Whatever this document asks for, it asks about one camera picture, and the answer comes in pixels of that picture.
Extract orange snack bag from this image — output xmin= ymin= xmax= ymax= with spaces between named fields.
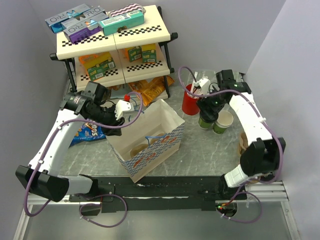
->
xmin=128 ymin=76 xmax=166 ymax=107

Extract green paper coffee cup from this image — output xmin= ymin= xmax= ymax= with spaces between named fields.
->
xmin=198 ymin=112 xmax=217 ymax=129

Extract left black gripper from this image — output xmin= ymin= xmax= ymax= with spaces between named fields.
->
xmin=88 ymin=103 xmax=125 ymax=136

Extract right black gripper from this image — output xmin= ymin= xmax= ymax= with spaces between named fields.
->
xmin=195 ymin=85 xmax=227 ymax=121

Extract wavy striped pouch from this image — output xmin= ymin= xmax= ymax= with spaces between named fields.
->
xmin=108 ymin=3 xmax=146 ymax=18

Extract cream checkered shelf rack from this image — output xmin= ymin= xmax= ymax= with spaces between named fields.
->
xmin=50 ymin=5 xmax=178 ymax=99

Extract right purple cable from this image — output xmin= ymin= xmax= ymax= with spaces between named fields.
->
xmin=178 ymin=65 xmax=284 ymax=224

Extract paper takeout bag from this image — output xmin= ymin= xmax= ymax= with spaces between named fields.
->
xmin=107 ymin=99 xmax=185 ymax=183

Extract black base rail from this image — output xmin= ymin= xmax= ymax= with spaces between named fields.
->
xmin=69 ymin=176 xmax=247 ymax=213

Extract orange snack box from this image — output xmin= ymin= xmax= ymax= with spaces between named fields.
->
xmin=78 ymin=52 xmax=112 ymax=70

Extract blue chip bag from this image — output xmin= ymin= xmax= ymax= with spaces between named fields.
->
xmin=69 ymin=123 xmax=106 ymax=147

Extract purple cable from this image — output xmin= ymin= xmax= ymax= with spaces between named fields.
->
xmin=178 ymin=65 xmax=284 ymax=224
xmin=23 ymin=91 xmax=144 ymax=228

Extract white wrapped straws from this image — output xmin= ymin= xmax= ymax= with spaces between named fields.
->
xmin=190 ymin=71 xmax=202 ymax=95

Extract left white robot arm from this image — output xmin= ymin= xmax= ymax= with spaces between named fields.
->
xmin=15 ymin=81 xmax=133 ymax=202

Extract green yellow snack box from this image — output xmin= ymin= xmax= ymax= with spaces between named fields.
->
xmin=141 ymin=43 xmax=157 ymax=64

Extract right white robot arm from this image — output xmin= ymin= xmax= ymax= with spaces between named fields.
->
xmin=193 ymin=69 xmax=286 ymax=199

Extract green snack box left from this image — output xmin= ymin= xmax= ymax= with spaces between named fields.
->
xmin=86 ymin=58 xmax=116 ymax=81

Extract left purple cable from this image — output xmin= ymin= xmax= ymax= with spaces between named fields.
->
xmin=23 ymin=91 xmax=144 ymax=228

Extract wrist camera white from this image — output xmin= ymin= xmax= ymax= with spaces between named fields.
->
xmin=197 ymin=78 xmax=211 ymax=95
xmin=114 ymin=94 xmax=135 ymax=121

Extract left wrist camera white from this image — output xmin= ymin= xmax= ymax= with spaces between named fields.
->
xmin=114 ymin=94 xmax=135 ymax=121

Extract red straw holder cup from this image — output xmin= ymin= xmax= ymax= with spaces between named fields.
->
xmin=181 ymin=91 xmax=200 ymax=116

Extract blue R.O box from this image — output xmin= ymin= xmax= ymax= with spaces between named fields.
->
xmin=45 ymin=3 xmax=106 ymax=34

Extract green snack box right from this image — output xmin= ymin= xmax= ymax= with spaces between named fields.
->
xmin=126 ymin=46 xmax=142 ymax=62

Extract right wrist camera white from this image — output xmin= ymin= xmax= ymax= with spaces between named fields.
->
xmin=197 ymin=78 xmax=211 ymax=95

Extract teal box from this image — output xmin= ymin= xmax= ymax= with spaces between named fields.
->
xmin=98 ymin=10 xmax=145 ymax=36

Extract purple R.O box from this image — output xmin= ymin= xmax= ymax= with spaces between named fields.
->
xmin=63 ymin=19 xmax=102 ymax=44

